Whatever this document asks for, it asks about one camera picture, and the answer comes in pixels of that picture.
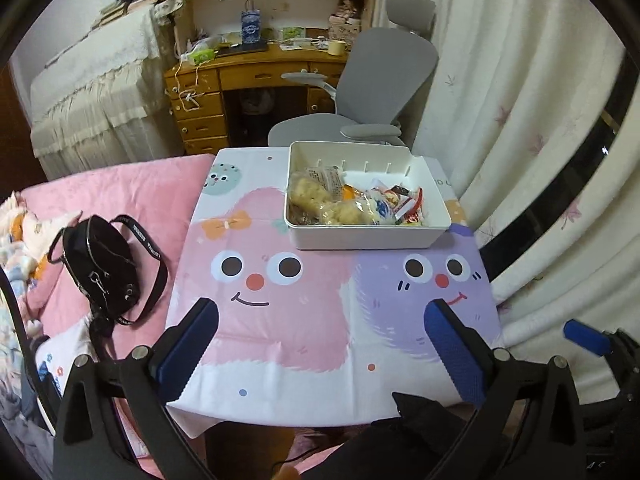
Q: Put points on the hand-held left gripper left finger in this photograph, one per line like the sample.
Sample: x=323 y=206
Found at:
x=187 y=350

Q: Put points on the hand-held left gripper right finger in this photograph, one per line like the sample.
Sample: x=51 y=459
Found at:
x=452 y=350

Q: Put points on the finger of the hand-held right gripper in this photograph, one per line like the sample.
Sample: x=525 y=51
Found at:
x=585 y=337

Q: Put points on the white plastic storage box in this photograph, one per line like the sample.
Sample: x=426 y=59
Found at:
x=365 y=240

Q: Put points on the red white cake packet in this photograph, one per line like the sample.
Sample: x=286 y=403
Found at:
x=410 y=205

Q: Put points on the small yellow cracker packet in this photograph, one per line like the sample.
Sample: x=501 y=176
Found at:
x=347 y=212

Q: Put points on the orange snack packet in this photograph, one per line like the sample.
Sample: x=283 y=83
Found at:
x=349 y=192

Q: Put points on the large yellow cracker packet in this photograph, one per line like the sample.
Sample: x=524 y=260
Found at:
x=310 y=195

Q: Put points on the clear biscuit packet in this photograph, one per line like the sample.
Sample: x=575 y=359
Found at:
x=325 y=179

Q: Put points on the black handbag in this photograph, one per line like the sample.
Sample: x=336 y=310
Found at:
x=100 y=265

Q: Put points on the white printed pillow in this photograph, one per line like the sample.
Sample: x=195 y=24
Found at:
x=65 y=355

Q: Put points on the cartoon printed tablecloth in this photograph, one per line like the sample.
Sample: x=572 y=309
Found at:
x=310 y=320

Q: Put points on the pink blanket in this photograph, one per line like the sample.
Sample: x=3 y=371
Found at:
x=100 y=190

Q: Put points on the pastel plush toy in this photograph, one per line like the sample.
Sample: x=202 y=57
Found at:
x=25 y=230

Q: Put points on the bin with plastic bag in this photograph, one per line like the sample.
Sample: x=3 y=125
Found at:
x=256 y=102

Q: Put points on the floral white curtain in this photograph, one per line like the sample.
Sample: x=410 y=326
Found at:
x=510 y=85

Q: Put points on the white lace cover cloth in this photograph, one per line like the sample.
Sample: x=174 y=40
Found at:
x=95 y=90

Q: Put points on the grey office chair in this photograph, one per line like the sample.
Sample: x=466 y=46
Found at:
x=380 y=75

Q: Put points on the wooden desk with drawers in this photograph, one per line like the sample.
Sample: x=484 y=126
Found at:
x=250 y=72

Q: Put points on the green tissue pack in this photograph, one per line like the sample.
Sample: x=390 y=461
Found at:
x=201 y=56

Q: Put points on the yellow mug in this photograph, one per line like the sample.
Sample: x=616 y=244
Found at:
x=337 y=48

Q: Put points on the blue paper gift bag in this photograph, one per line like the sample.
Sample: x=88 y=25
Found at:
x=251 y=25

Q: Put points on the floral fabric bag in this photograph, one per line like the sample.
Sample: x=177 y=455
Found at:
x=169 y=10

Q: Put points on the doll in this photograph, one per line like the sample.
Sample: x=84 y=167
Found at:
x=347 y=10

